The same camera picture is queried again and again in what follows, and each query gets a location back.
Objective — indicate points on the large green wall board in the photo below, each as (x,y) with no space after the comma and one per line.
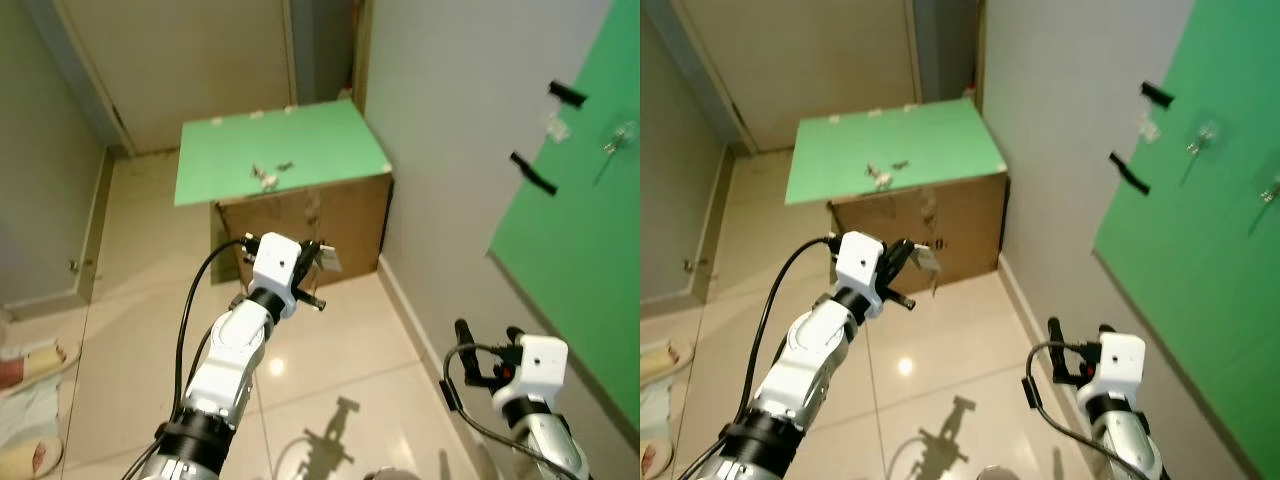
(1200,250)
(580,250)

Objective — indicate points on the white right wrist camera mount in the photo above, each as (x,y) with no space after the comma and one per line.
(1118,365)
(540,365)

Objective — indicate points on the beige slipper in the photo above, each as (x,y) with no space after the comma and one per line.
(652,458)
(25,458)
(35,362)
(655,362)

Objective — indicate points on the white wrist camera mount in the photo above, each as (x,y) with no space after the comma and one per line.
(540,365)
(275,265)
(1118,365)
(858,265)

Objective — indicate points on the beige door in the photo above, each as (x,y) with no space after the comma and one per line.
(180,70)
(800,60)

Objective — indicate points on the long black tape strip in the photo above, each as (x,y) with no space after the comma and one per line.
(533,174)
(1129,174)

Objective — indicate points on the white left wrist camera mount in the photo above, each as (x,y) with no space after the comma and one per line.
(275,265)
(858,265)

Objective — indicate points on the green cardboard sheet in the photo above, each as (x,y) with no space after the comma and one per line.
(890,150)
(280,150)

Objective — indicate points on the crumpled clear tape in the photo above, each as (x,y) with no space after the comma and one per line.
(557,126)
(1149,127)

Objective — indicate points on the keys with white tag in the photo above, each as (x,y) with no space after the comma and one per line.
(927,259)
(330,260)

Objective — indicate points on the silver key bunch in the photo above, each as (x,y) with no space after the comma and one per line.
(265,177)
(880,177)

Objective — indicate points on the clear wall hook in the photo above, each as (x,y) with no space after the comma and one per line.
(620,135)
(1272,190)
(1205,135)

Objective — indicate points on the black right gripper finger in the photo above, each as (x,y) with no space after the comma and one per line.
(1055,345)
(514,335)
(464,350)
(1106,331)

